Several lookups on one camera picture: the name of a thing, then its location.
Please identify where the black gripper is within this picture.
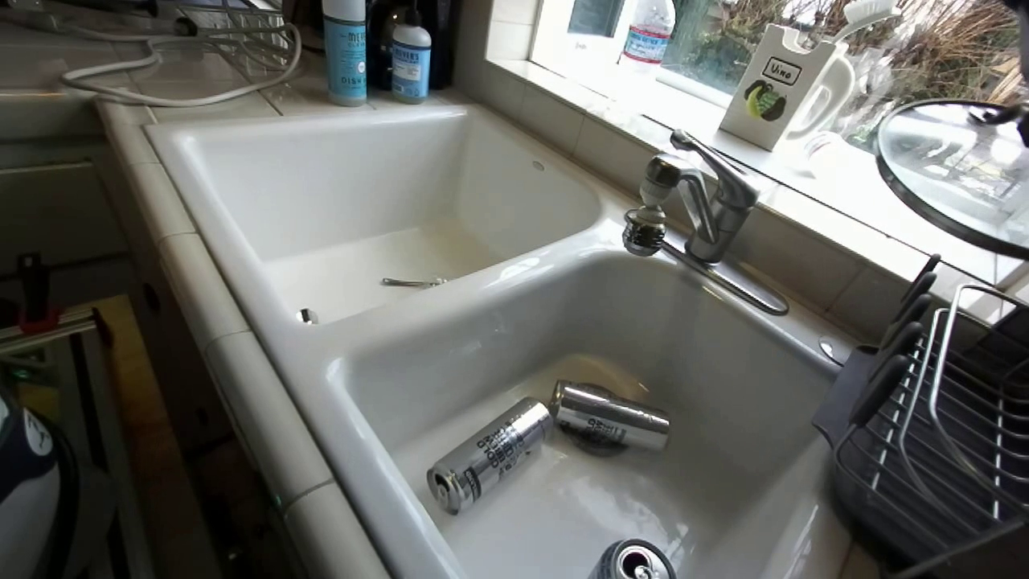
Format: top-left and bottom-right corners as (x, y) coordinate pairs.
(989, 0), (1029, 152)

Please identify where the white box with green logo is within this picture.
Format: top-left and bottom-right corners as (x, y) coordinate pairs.
(718, 22), (839, 155)

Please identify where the chrome sink faucet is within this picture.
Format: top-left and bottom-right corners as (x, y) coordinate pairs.
(621, 130), (795, 319)

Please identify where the clear plastic water bottle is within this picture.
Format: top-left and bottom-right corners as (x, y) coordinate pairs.
(621, 0), (683, 68)

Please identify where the silver can with dark band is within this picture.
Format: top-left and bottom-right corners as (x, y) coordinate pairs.
(551, 384), (676, 457)

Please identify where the white double basin sink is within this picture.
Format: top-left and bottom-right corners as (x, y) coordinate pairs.
(142, 101), (863, 579)

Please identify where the soap bottle with pump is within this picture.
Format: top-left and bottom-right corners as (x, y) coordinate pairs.
(385, 11), (433, 106)

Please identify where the large silver drink can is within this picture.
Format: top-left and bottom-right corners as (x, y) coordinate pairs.
(424, 395), (555, 517)

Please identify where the soap bottle with black cap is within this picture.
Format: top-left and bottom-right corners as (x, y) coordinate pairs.
(318, 0), (370, 106)

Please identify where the grey metal stand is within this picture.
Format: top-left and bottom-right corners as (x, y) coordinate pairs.
(0, 308), (153, 579)

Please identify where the white and navy appliance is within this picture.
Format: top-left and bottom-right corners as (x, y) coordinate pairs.
(0, 391), (67, 579)

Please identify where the white window frame with sill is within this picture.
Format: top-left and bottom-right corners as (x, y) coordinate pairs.
(484, 0), (1029, 288)

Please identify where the black wire drying rack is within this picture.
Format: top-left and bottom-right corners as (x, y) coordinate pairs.
(809, 254), (1029, 579)

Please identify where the thin metal wire rack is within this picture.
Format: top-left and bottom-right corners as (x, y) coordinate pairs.
(137, 0), (298, 57)

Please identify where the white power cable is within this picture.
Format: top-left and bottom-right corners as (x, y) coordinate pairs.
(58, 16), (306, 110)

